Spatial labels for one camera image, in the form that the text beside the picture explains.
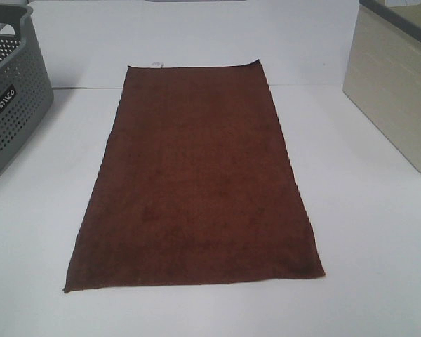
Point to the brown towel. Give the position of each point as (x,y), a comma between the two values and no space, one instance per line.
(195,187)

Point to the beige storage box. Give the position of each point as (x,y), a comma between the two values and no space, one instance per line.
(383,76)

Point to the grey perforated plastic basket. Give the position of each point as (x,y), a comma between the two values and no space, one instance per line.
(26,93)

